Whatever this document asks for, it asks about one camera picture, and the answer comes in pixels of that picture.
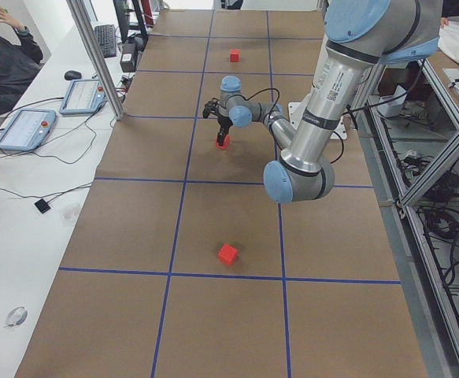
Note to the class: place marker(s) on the black computer mouse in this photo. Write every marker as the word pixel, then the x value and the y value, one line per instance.
pixel 72 75

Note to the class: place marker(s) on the aluminium frame post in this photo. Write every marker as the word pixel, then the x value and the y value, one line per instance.
pixel 86 32

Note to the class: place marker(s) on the red block moved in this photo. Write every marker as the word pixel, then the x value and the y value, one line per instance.
pixel 227 254
pixel 225 145

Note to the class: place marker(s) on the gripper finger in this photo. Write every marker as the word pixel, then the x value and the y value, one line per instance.
pixel 221 136

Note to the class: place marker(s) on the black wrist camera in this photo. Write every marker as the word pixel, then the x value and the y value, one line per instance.
pixel 211 108

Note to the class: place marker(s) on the seated person in black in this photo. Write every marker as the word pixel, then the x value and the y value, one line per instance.
pixel 19 64

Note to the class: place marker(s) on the small black square device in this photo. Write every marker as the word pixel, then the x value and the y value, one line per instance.
pixel 42 205

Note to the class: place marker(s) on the teach pendant farther blue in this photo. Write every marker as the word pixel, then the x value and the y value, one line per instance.
pixel 82 97

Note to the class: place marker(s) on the teach pendant nearer blue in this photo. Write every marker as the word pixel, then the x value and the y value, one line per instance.
pixel 27 130

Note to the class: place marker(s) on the black keyboard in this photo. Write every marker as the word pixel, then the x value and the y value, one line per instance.
pixel 106 39

